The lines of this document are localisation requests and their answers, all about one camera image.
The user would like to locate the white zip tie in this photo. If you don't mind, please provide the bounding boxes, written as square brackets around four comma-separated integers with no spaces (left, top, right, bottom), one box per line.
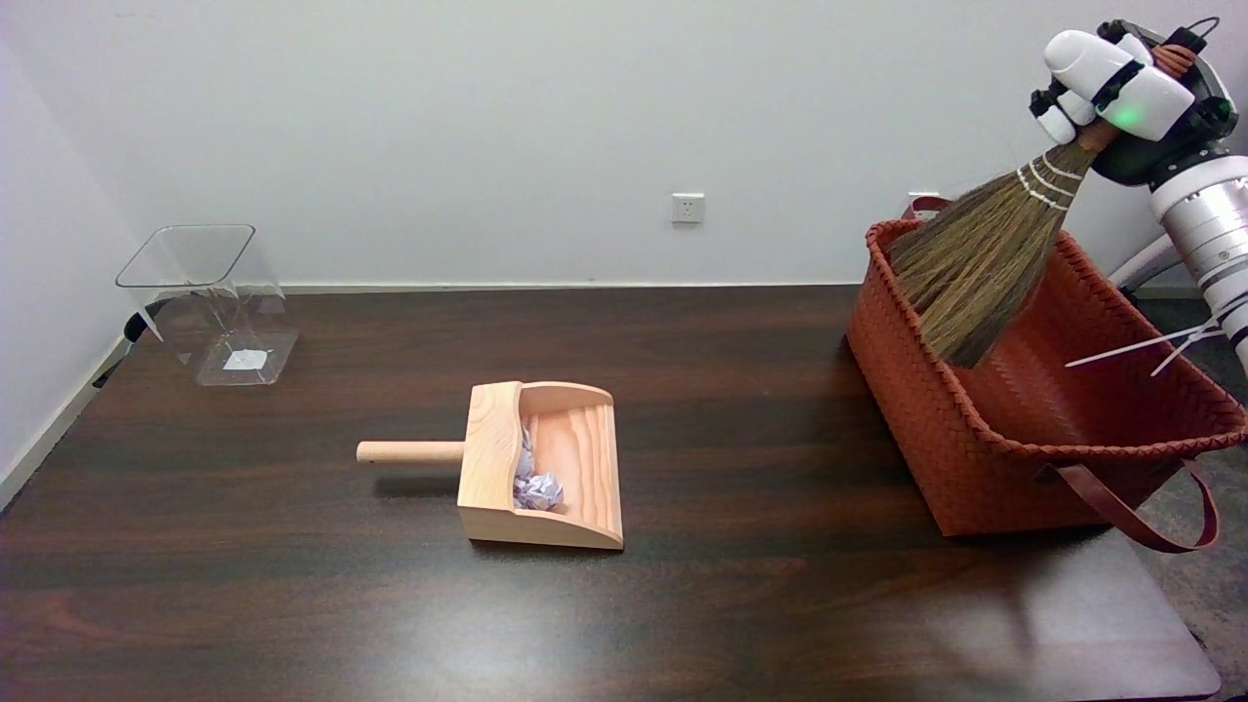
[1065,329,1222,369]
[1150,314,1226,377]

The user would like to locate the straw hand broom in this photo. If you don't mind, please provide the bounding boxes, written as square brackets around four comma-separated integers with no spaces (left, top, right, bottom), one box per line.
[885,18,1222,371]

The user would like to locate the clear plastic container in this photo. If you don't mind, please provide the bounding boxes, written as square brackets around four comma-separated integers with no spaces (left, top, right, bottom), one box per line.
[115,224,300,388]

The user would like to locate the crumpled paper ball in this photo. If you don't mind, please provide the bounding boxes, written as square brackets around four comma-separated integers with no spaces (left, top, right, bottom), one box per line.
[513,429,567,514]

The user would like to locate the brown woven basket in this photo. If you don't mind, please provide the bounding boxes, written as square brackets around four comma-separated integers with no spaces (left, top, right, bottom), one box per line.
[845,195,1248,554]

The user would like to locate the wooden dustpan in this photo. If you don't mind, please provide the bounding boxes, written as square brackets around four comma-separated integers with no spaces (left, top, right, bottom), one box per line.
[356,381,625,551]

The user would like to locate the grey hose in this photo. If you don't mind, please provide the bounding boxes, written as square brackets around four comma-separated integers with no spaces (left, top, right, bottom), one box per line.
[1110,232,1187,291]

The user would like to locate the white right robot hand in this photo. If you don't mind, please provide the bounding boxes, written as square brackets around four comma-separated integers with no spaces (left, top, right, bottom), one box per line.
[1029,18,1239,187]

